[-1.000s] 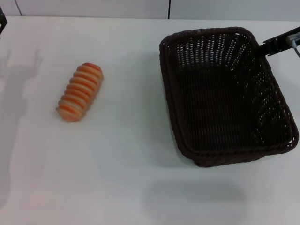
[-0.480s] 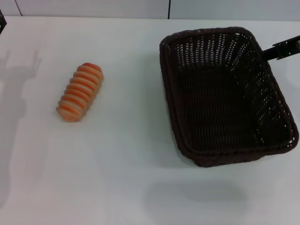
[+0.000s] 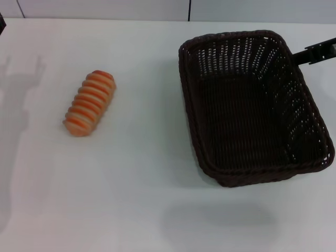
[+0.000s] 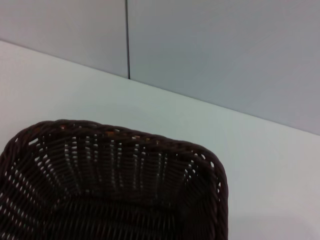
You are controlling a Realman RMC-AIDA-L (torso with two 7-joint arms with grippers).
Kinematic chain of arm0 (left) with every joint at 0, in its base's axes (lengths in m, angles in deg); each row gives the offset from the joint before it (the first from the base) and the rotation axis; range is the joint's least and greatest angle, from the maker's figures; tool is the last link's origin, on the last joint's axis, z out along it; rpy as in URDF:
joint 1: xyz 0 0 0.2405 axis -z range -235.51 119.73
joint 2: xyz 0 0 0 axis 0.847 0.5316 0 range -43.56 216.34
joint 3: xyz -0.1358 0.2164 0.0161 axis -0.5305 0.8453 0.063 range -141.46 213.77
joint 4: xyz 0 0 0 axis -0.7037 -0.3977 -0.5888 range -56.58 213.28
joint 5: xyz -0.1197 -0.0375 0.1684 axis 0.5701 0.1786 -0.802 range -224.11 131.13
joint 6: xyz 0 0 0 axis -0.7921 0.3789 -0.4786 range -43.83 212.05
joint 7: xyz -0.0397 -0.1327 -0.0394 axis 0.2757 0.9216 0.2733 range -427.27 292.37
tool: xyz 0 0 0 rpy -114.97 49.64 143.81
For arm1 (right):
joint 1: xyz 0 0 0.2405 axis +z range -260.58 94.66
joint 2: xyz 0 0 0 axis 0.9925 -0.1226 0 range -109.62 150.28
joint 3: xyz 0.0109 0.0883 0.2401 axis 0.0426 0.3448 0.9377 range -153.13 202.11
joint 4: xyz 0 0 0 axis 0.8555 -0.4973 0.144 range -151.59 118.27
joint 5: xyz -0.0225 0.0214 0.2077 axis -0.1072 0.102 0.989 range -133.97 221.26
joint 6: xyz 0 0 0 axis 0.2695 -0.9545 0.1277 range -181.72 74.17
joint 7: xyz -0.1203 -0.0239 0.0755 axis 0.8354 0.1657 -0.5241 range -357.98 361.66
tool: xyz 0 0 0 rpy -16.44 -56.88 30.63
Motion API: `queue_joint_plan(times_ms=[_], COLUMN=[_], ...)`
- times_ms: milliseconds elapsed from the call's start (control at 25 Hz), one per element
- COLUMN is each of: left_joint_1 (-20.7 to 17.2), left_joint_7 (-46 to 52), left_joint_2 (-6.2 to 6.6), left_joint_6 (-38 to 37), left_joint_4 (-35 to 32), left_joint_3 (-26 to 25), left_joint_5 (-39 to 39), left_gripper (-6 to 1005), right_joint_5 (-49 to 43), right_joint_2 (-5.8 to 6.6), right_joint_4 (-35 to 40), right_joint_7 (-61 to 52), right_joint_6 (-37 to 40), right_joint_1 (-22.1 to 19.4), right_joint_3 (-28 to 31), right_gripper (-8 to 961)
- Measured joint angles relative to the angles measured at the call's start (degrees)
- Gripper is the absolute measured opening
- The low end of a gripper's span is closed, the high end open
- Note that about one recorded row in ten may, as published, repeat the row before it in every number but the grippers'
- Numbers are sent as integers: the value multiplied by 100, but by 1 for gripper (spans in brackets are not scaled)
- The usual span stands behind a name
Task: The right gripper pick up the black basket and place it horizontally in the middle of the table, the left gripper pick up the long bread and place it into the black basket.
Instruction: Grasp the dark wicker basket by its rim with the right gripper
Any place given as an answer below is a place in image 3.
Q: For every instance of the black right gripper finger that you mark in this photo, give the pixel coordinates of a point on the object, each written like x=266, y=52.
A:
x=320, y=52

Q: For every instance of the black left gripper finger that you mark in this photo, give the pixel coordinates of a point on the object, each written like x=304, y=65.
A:
x=1, y=25

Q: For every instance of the dark brown woven basket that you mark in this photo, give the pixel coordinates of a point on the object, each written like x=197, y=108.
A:
x=249, y=118

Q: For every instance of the orange striped bread roll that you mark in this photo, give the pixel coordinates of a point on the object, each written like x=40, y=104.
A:
x=89, y=105

